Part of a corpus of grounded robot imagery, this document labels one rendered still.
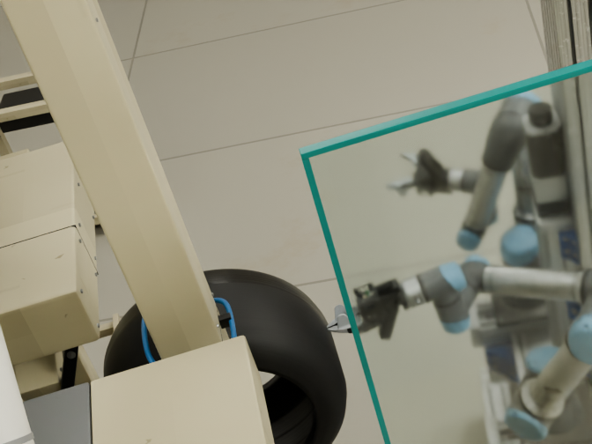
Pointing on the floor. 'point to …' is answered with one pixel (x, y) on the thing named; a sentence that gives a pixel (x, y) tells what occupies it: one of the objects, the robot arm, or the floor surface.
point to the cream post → (118, 167)
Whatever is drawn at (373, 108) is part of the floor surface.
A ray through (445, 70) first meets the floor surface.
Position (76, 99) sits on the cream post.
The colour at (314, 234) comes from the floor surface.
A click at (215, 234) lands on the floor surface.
